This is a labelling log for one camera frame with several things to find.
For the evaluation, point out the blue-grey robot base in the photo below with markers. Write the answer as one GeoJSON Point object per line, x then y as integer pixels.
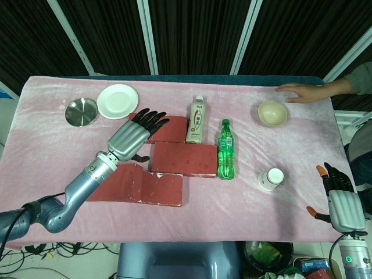
{"type": "Point", "coordinates": [177, 261]}

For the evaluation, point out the black trash bag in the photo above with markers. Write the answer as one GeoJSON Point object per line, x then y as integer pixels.
{"type": "Point", "coordinates": [267, 258]}

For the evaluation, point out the red brick with white chips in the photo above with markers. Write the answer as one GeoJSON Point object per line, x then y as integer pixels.
{"type": "Point", "coordinates": [162, 189]}

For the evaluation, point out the red flat package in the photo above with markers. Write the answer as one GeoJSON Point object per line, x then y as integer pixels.
{"type": "Point", "coordinates": [316, 274]}

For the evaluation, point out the round white plate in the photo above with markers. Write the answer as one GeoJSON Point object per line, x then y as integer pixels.
{"type": "Point", "coordinates": [117, 101]}

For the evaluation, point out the white metal rack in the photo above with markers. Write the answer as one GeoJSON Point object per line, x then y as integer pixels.
{"type": "Point", "coordinates": [348, 114]}

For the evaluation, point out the pink plush table cloth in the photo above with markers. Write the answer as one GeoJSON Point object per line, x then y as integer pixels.
{"type": "Point", "coordinates": [247, 209]}

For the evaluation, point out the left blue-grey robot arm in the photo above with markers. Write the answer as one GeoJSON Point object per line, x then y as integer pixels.
{"type": "Point", "coordinates": [75, 191]}

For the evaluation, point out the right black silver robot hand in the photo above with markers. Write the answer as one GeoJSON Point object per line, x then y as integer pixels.
{"type": "Point", "coordinates": [346, 209]}

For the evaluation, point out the red brick with dark spots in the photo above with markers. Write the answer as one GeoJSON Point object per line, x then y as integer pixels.
{"type": "Point", "coordinates": [183, 158]}

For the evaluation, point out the beige milk tea bottle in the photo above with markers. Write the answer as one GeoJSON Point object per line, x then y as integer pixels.
{"type": "Point", "coordinates": [195, 122]}

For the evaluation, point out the person bare hand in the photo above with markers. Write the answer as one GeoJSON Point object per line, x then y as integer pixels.
{"type": "Point", "coordinates": [305, 93]}

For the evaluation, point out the white paper cup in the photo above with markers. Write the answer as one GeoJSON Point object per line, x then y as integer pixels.
{"type": "Point", "coordinates": [270, 179]}

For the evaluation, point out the beige bowl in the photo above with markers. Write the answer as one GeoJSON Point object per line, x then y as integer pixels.
{"type": "Point", "coordinates": [272, 114]}

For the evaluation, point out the blue white sign board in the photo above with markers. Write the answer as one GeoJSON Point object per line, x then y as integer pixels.
{"type": "Point", "coordinates": [4, 93]}

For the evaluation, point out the person grey clothed body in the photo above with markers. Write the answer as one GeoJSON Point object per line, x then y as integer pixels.
{"type": "Point", "coordinates": [361, 151]}

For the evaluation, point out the green plastic soda bottle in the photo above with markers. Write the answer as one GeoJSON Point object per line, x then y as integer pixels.
{"type": "Point", "coordinates": [226, 151]}

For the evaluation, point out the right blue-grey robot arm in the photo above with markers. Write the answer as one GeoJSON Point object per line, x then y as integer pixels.
{"type": "Point", "coordinates": [353, 261]}

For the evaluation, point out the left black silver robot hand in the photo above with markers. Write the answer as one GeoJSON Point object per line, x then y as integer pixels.
{"type": "Point", "coordinates": [128, 136]}

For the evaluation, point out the dark pleated curtain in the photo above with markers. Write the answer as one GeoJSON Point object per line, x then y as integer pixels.
{"type": "Point", "coordinates": [197, 35]}

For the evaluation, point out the person grey sleeved forearm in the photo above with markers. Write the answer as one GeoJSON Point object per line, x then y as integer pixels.
{"type": "Point", "coordinates": [351, 81]}

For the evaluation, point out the blue plastic package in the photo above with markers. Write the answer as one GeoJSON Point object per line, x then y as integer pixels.
{"type": "Point", "coordinates": [315, 265]}

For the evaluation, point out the white frame post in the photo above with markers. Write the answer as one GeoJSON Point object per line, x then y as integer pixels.
{"type": "Point", "coordinates": [348, 55]}
{"type": "Point", "coordinates": [245, 37]}
{"type": "Point", "coordinates": [148, 37]}
{"type": "Point", "coordinates": [72, 40]}

